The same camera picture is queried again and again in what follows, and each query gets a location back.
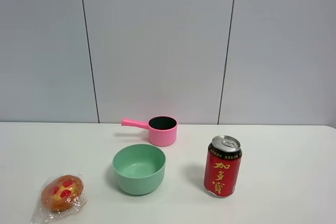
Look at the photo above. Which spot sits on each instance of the wrapped fruit pastry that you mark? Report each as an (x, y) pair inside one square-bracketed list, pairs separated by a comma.
[(60, 198)]

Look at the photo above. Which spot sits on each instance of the green plastic bowl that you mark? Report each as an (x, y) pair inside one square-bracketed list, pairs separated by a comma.
[(139, 169)]

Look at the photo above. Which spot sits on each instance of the red herbal tea can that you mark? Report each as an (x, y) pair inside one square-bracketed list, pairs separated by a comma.
[(222, 165)]

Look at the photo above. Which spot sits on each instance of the pink toy saucepan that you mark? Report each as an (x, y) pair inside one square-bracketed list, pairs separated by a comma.
[(162, 130)]

